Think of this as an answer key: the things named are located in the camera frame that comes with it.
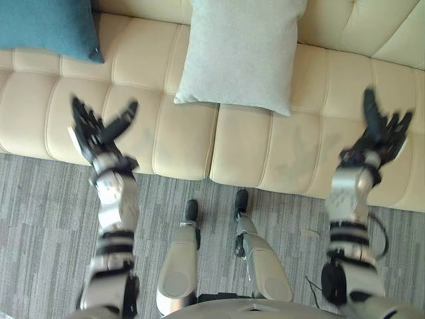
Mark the teal cushion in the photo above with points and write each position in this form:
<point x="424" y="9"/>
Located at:
<point x="43" y="26"/>

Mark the silver robot leg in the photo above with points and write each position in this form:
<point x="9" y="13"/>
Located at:
<point x="176" y="262"/>
<point x="265" y="262"/>

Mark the silver right robot leg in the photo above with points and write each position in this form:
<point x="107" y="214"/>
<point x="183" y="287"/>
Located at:
<point x="265" y="262"/>

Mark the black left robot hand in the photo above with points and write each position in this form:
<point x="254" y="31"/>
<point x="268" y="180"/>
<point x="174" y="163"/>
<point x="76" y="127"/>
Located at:
<point x="94" y="133"/>

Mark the silver robot torso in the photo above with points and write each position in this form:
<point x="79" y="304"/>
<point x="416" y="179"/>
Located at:
<point x="232" y="309"/>

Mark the dark right robot foot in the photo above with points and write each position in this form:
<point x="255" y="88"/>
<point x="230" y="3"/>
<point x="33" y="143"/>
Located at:
<point x="241" y="199"/>

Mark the dark robot foot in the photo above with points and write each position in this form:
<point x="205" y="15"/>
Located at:
<point x="241" y="199"/>
<point x="191" y="209"/>

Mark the silver left robot leg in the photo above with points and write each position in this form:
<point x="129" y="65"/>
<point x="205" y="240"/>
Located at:
<point x="176" y="262"/>

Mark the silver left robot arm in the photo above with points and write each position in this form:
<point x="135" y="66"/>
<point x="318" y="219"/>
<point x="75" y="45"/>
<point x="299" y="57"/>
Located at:
<point x="116" y="199"/>

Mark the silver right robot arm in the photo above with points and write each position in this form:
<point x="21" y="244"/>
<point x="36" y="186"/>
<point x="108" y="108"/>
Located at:
<point x="345" y="196"/>

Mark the dark left robot foot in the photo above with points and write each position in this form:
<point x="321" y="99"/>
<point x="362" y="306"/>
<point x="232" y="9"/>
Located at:
<point x="191" y="209"/>

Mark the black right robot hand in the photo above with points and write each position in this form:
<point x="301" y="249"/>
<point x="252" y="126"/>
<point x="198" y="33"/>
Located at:
<point x="382" y="136"/>

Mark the light grey cushion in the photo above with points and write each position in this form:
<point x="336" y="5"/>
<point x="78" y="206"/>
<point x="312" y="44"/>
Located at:
<point x="239" y="56"/>

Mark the cream leather sofa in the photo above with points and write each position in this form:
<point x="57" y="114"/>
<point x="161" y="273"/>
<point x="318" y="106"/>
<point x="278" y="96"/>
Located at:
<point x="186" y="139"/>

